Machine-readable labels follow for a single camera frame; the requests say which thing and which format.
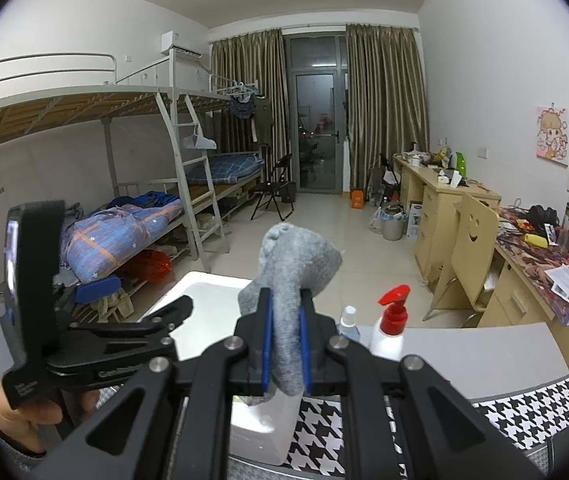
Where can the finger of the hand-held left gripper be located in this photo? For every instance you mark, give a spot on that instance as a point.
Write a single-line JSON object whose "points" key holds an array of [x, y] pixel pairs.
{"points": [[129, 345], [97, 292]]}

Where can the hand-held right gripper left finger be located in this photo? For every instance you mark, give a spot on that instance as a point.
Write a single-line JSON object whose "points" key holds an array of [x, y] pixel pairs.
{"points": [[265, 345]]}

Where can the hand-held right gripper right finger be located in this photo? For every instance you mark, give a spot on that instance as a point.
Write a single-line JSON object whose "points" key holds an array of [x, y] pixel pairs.
{"points": [[305, 345]]}

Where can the white foam box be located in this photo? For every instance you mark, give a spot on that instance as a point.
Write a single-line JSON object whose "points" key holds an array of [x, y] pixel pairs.
{"points": [[204, 292]]}

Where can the grey sock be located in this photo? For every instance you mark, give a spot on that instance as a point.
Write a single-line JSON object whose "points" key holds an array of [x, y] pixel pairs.
{"points": [[294, 260]]}

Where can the person's left hand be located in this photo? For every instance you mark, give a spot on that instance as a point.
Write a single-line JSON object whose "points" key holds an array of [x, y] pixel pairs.
{"points": [[19, 420]]}

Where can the clear blue spray bottle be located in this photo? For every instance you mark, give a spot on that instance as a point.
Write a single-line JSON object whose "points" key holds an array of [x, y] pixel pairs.
{"points": [[348, 329]]}

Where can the red bag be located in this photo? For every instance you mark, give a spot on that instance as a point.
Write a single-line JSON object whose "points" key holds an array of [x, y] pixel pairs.
{"points": [[152, 266]]}

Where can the blue plaid quilt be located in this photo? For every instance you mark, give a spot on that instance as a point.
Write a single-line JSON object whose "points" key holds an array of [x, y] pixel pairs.
{"points": [[114, 230]]}

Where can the white lotion bottle red pump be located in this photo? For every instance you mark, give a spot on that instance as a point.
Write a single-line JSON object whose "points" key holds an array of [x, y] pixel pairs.
{"points": [[389, 341]]}

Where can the white plastic bag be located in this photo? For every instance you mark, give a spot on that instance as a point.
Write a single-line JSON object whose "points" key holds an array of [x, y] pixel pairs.
{"points": [[374, 221]]}

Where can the metal bucket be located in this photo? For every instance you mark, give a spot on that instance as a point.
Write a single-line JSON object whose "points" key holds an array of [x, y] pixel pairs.
{"points": [[392, 225]]}

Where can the white bunk bed ladder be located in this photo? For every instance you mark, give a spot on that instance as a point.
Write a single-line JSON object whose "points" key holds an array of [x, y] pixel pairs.
{"points": [[189, 170]]}

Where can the orange bag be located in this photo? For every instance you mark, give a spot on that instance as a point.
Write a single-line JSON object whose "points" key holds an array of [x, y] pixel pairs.
{"points": [[357, 200]]}

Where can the black folding chair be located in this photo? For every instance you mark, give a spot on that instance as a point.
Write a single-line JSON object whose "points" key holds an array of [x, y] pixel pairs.
{"points": [[274, 187]]}

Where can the white blue carton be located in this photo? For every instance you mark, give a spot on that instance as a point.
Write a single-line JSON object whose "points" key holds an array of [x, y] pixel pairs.
{"points": [[414, 220]]}

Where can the blue plaid mattress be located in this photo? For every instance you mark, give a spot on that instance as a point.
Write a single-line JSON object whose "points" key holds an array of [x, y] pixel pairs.
{"points": [[224, 166]]}

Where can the white metal bunk bed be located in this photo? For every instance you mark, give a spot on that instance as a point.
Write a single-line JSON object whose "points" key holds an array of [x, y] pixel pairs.
{"points": [[199, 95], [64, 105]]}

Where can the light wooden desk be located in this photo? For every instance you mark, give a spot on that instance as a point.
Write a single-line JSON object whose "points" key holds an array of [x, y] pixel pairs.
{"points": [[439, 210], [519, 300]]}

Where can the wooden chair smiley cutout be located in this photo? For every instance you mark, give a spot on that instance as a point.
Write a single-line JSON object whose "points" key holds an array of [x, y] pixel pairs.
{"points": [[469, 240]]}

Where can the glass balcony door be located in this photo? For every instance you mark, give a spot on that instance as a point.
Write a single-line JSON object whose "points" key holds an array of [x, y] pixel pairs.
{"points": [[317, 125]]}

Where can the hanging dark green garment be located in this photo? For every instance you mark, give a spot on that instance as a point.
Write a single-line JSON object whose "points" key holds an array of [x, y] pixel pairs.
{"points": [[264, 120]]}

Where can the black white houndstooth mat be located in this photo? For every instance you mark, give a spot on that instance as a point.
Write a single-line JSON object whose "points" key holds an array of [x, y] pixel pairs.
{"points": [[524, 410]]}

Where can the hanging blue garment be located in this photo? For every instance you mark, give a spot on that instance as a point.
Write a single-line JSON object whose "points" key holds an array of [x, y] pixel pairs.
{"points": [[242, 107]]}

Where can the brown curtain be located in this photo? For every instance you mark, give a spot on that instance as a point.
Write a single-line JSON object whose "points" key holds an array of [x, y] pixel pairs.
{"points": [[384, 110], [249, 95]]}

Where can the yellow packet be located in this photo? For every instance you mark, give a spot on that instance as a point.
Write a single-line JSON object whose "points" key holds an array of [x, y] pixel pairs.
{"points": [[535, 240]]}

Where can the white air conditioner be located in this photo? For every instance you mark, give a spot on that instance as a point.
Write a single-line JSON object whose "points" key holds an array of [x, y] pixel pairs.
{"points": [[180, 42]]}

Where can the black bag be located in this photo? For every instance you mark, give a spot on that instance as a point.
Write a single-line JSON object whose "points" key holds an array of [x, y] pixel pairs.
{"points": [[541, 216]]}

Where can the cartoon wall poster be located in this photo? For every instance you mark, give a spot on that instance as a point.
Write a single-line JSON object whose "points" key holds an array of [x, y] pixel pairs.
{"points": [[552, 135]]}

